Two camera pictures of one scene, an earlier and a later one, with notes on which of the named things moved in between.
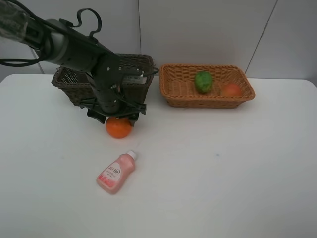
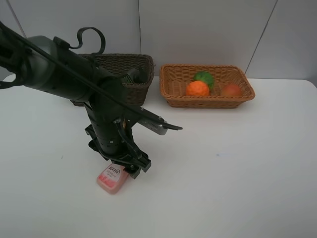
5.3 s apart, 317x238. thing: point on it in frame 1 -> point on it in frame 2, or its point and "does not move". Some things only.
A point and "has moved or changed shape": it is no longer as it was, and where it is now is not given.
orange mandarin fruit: (118, 128) has moved or changed shape
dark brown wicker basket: (77, 87) does not move
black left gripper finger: (132, 118) -> (133, 171)
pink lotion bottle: (111, 178) does not move
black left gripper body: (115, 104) -> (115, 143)
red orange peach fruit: (231, 90) does not move
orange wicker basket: (177, 86) does not move
